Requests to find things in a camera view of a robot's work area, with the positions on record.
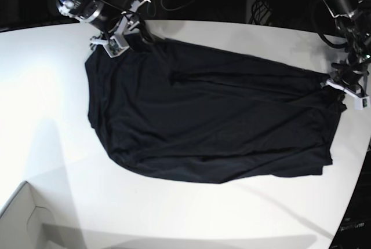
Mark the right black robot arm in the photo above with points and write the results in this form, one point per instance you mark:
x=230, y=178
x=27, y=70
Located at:
x=90, y=11

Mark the black t-shirt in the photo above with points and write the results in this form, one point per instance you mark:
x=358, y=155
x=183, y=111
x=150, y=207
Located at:
x=190, y=113

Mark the white cardboard box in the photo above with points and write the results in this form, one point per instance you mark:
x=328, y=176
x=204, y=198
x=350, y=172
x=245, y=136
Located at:
x=23, y=223

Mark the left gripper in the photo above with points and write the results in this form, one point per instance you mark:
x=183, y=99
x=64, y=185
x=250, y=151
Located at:
x=352, y=83

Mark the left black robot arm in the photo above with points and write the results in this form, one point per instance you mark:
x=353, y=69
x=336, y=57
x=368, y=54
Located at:
x=354, y=25

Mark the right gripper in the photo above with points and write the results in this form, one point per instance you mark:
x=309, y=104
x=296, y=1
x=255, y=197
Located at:
x=123, y=32

